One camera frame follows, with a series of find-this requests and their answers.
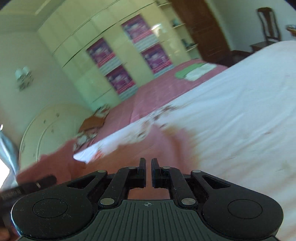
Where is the wall lamp fixture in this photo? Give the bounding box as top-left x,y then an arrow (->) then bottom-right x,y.
15,66 -> 34,91

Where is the white folded cloth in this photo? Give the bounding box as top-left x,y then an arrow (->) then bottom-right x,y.
185,63 -> 217,81

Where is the dark wooden chair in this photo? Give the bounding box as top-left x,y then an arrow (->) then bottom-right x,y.
250,7 -> 282,53

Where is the lower right pink poster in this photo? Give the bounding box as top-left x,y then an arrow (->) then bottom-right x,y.
141,44 -> 174,77

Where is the cream wardrobe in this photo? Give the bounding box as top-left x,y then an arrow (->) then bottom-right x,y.
38,0 -> 198,109

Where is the cream round headboard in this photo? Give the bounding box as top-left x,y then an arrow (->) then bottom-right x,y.
19,104 -> 92,171

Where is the pink poster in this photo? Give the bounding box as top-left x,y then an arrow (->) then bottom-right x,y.
106,65 -> 137,95
86,38 -> 116,68
121,15 -> 159,52
141,44 -> 174,77

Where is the upper left pink poster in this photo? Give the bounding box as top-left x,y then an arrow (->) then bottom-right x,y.
86,38 -> 116,68

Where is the pink checked bedspread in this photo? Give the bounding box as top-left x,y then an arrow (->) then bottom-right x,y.
76,59 -> 228,149

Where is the white floral bed sheet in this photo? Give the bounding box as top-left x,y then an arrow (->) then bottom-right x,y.
75,40 -> 295,240

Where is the orange brown pillow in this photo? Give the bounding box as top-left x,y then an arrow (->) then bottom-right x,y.
78,115 -> 106,133

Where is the upper right pink poster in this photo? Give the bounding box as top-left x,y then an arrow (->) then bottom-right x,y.
121,15 -> 159,52

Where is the person left hand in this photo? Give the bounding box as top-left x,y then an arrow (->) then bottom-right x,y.
0,227 -> 11,241

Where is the floral patterned pillow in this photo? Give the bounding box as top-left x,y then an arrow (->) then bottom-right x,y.
73,104 -> 110,152

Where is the green folded cloth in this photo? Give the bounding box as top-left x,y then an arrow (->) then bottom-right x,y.
175,63 -> 204,79

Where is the pink knit sweater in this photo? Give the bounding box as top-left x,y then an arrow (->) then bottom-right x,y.
16,125 -> 195,200

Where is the blue curtain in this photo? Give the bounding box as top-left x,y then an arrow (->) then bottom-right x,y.
1,131 -> 19,175

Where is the brown wooden door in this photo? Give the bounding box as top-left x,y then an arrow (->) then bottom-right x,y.
171,0 -> 234,67

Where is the lower left pink poster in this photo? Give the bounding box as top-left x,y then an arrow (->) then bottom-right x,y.
106,65 -> 137,95

